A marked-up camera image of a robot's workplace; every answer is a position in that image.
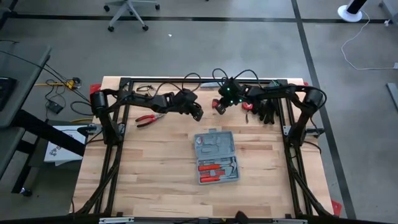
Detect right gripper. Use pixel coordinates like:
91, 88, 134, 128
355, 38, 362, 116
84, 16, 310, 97
214, 78, 250, 116

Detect red handled pliers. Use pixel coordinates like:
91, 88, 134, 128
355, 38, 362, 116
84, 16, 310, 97
135, 113, 166, 129

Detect grey plastic tool case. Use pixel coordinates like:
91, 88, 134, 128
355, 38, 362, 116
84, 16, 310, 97
193, 128, 241, 186

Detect red handled bit driver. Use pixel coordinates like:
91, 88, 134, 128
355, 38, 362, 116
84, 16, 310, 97
198, 164, 222, 172

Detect red bit holder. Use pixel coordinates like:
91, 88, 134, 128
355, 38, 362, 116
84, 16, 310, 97
200, 170, 226, 177

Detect black work glove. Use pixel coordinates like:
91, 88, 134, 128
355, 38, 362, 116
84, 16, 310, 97
251, 99, 270, 122
264, 98, 280, 126

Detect black safety glasses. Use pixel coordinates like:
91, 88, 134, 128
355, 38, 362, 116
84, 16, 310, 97
136, 85, 158, 98

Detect grey office chair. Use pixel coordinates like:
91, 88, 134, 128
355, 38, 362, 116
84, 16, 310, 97
103, 0, 161, 33

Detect black rounded object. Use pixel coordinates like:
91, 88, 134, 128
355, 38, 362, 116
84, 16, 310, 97
233, 210, 250, 224

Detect black power adapter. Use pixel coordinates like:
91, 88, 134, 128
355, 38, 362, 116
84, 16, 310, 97
45, 100, 65, 114

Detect white round floor stand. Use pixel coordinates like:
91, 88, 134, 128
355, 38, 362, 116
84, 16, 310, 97
337, 0, 371, 24

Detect black desk support beam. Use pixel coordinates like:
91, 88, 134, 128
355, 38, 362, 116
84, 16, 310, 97
11, 108, 87, 157

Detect grey metal floor foot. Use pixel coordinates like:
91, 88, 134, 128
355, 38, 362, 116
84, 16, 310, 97
386, 82, 398, 110

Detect grey desk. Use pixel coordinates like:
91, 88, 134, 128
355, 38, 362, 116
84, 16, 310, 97
0, 126, 26, 180
0, 40, 52, 129

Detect black keyboard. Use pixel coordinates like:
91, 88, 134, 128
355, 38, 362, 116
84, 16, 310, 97
0, 77, 18, 112

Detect black desk caster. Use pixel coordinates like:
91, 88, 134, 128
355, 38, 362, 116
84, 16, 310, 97
19, 185, 34, 198

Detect black aluminium table frame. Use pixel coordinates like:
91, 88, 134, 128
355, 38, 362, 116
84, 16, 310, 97
70, 77, 336, 218

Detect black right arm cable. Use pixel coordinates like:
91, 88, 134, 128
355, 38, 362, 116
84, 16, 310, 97
211, 68, 261, 88

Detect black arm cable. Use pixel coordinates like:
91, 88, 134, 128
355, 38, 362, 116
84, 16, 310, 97
211, 68, 261, 88
154, 72, 203, 97

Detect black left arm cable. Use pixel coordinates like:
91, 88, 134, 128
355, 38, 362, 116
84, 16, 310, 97
154, 72, 203, 97

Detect yellow cable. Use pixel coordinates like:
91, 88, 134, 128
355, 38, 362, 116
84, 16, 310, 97
34, 77, 82, 91

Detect silver metal bracket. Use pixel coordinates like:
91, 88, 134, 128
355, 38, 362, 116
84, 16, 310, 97
98, 217, 135, 224
272, 218, 308, 224

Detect white floor cable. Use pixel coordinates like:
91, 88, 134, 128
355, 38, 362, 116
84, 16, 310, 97
340, 11, 398, 72

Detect long black floor cable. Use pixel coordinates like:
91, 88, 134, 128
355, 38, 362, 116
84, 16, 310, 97
0, 49, 93, 102

